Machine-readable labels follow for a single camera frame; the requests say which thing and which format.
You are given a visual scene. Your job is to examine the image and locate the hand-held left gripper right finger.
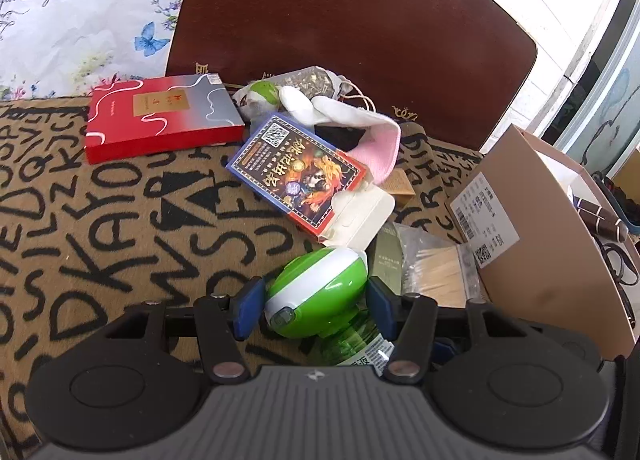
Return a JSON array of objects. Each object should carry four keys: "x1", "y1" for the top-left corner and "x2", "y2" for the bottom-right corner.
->
[{"x1": 366, "y1": 276, "x2": 536, "y2": 386}]

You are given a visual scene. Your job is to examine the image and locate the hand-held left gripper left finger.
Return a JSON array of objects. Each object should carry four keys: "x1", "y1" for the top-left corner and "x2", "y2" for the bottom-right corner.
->
[{"x1": 105, "y1": 276, "x2": 267, "y2": 386}]

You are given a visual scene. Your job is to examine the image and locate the olive green packet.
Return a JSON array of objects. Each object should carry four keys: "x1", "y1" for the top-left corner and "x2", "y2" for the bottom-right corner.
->
[{"x1": 372, "y1": 227, "x2": 403, "y2": 293}]

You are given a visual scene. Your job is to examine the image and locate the bag of wooden sticks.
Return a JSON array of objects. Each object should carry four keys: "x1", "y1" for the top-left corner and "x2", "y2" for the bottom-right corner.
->
[{"x1": 392, "y1": 222, "x2": 483, "y2": 308}]

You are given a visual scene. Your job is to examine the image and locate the green bottle with white-banded cap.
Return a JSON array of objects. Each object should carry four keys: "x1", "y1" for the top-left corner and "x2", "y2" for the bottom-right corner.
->
[{"x1": 262, "y1": 246, "x2": 401, "y2": 378}]

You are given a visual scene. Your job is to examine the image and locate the brown cardboard box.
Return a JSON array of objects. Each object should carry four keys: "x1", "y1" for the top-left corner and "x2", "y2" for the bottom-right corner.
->
[{"x1": 445, "y1": 125, "x2": 640, "y2": 361}]

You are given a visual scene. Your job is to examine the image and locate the red and silver box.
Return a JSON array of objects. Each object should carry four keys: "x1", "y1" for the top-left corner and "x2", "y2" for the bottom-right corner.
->
[{"x1": 84, "y1": 74, "x2": 246, "y2": 165}]

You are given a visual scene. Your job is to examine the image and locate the small golden brown box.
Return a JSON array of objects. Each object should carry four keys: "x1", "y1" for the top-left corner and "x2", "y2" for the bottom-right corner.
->
[{"x1": 382, "y1": 170, "x2": 416, "y2": 208}]

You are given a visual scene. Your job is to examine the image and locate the blue and red card box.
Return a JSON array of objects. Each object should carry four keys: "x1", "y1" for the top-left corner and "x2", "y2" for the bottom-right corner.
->
[{"x1": 226, "y1": 112, "x2": 396, "y2": 247}]

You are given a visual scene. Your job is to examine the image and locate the black item inside sock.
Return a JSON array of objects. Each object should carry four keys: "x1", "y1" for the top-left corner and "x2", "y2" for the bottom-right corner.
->
[{"x1": 315, "y1": 124, "x2": 368, "y2": 151}]

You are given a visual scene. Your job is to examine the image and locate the white and pink sock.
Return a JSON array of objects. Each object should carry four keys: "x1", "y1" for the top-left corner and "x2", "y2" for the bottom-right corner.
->
[{"x1": 277, "y1": 84, "x2": 403, "y2": 185}]

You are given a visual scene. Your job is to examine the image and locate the brown striped pouch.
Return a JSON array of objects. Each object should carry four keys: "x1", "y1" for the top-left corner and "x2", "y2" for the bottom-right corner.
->
[{"x1": 572, "y1": 195, "x2": 630, "y2": 242}]

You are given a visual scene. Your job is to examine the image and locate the blue plastic item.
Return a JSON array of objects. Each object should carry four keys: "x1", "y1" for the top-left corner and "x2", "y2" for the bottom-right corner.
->
[{"x1": 597, "y1": 175, "x2": 640, "y2": 235}]

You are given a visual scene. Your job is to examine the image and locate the dark brown wooden chair back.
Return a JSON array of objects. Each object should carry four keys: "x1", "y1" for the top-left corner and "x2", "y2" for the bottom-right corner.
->
[{"x1": 165, "y1": 0, "x2": 538, "y2": 153}]

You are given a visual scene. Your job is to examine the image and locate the glass door with drawing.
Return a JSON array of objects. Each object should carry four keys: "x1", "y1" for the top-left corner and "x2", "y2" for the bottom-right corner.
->
[{"x1": 552, "y1": 0, "x2": 640, "y2": 175}]

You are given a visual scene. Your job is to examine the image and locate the white floral printed cloth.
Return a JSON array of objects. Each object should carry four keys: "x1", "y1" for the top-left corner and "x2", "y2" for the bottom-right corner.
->
[{"x1": 0, "y1": 0, "x2": 206, "y2": 100}]

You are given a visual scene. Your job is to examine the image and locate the mesh drawstring pouch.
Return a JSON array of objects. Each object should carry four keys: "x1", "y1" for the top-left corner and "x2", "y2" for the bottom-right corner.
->
[{"x1": 260, "y1": 64, "x2": 376, "y2": 113}]

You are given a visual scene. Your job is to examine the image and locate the black cable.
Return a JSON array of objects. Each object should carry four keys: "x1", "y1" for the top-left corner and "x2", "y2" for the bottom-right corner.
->
[{"x1": 592, "y1": 235, "x2": 640, "y2": 285}]

